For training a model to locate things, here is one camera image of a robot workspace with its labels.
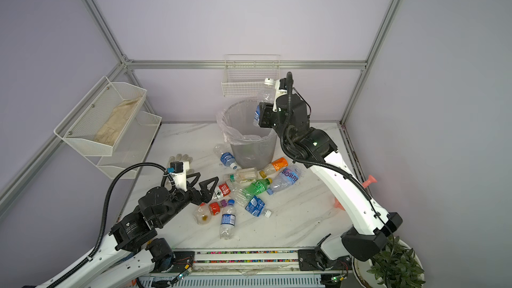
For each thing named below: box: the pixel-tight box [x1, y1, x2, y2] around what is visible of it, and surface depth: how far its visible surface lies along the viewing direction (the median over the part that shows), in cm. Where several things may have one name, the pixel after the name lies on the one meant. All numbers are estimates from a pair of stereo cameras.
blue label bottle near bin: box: [213, 144, 238, 170], surface depth 100 cm
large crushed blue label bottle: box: [266, 164, 303, 196], surface depth 94 cm
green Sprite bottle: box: [235, 178, 273, 206], surface depth 90 cm
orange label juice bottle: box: [259, 157, 289, 179], surface depth 97 cm
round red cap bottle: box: [192, 202, 221, 226], surface depth 84 cm
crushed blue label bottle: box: [244, 196, 272, 218], surface depth 85 cm
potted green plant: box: [352, 236, 426, 288], surface depth 60 cm
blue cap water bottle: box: [220, 198, 237, 240], surface depth 82 cm
